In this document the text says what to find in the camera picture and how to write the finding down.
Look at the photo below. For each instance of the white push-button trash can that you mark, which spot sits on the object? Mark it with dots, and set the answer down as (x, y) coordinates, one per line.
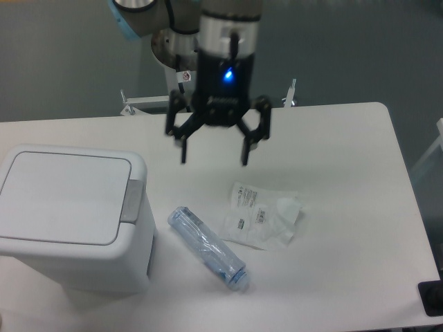
(79, 216)

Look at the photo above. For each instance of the white frame at right edge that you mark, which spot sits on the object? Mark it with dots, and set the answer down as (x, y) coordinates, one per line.
(429, 158)

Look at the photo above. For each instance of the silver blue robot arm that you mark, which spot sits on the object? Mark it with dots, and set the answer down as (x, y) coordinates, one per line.
(218, 40)

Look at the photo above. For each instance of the crumpled clear plastic bag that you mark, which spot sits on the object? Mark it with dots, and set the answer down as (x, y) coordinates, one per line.
(260, 218)

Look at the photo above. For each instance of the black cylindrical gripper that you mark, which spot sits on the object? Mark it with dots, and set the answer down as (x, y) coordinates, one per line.
(220, 99)

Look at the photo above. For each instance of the black device at table edge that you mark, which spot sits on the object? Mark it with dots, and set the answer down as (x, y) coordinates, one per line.
(431, 296)

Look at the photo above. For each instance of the clear crushed plastic bottle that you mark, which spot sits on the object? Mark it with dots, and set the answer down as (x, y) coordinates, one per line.
(210, 249)

